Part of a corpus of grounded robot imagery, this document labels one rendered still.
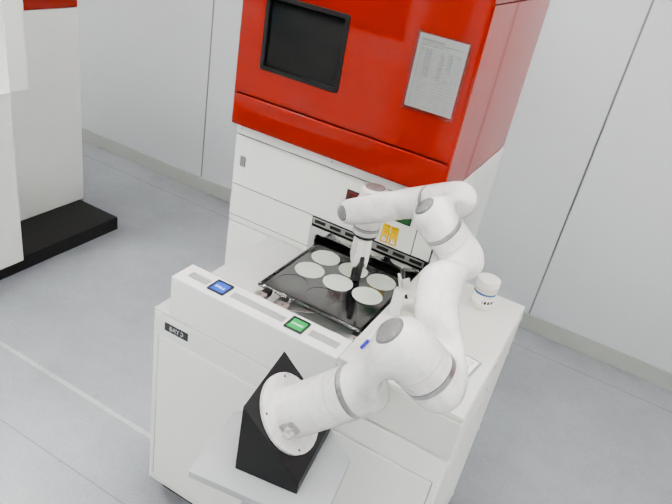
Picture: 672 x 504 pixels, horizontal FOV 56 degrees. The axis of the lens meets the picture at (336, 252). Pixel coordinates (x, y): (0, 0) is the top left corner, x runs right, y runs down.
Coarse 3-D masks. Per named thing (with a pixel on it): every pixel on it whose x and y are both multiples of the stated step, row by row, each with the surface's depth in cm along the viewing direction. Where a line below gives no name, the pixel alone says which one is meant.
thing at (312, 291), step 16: (304, 256) 215; (288, 272) 204; (336, 272) 209; (368, 272) 213; (384, 272) 215; (288, 288) 196; (304, 288) 198; (320, 288) 199; (352, 288) 202; (320, 304) 192; (336, 304) 193; (352, 304) 195; (384, 304) 198; (352, 320) 187; (368, 320) 189
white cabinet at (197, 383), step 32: (160, 320) 190; (160, 352) 195; (192, 352) 189; (224, 352) 181; (160, 384) 201; (192, 384) 193; (224, 384) 186; (256, 384) 179; (160, 416) 208; (192, 416) 199; (224, 416) 192; (480, 416) 206; (160, 448) 215; (192, 448) 206; (352, 448) 170; (384, 448) 164; (416, 448) 159; (160, 480) 222; (192, 480) 212; (352, 480) 174; (384, 480) 169; (416, 480) 163; (448, 480) 184
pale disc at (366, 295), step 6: (360, 288) 203; (366, 288) 204; (372, 288) 204; (354, 294) 200; (360, 294) 200; (366, 294) 201; (372, 294) 201; (378, 294) 202; (360, 300) 197; (366, 300) 198; (372, 300) 198; (378, 300) 199
